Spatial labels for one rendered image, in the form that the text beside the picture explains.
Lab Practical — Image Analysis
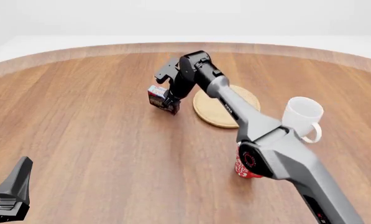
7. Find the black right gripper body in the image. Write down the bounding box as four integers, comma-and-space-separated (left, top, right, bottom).
165, 89, 183, 103

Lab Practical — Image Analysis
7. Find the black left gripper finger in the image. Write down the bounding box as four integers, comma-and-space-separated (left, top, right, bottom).
0, 156, 34, 207

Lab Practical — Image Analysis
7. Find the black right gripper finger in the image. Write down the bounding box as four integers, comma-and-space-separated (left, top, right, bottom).
163, 98, 181, 116

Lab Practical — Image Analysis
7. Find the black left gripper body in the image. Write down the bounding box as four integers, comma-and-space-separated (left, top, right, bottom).
0, 197, 30, 223

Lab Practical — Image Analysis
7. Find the chocolate pudding box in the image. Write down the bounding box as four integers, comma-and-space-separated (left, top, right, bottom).
147, 84, 181, 116

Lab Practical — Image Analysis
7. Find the round tan wooden plate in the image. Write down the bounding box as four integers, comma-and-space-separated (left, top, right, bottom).
193, 84, 262, 129

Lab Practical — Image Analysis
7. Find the red mug with white pattern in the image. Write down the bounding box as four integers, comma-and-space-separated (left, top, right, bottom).
234, 140, 264, 180

